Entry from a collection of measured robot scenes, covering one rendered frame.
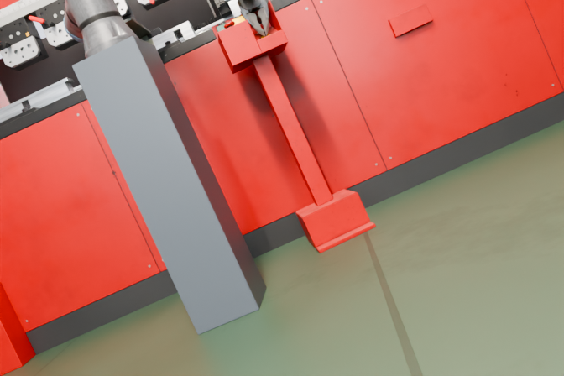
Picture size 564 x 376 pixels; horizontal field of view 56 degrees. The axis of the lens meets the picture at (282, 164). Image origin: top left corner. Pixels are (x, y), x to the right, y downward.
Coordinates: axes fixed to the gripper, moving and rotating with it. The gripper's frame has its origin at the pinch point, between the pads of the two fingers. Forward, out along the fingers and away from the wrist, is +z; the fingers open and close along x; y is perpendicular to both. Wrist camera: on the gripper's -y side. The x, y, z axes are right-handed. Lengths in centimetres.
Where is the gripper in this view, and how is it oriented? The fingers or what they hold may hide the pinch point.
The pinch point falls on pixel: (264, 32)
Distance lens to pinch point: 185.8
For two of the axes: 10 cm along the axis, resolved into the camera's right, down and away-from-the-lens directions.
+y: -1.3, -0.8, 9.9
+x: -9.1, 4.2, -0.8
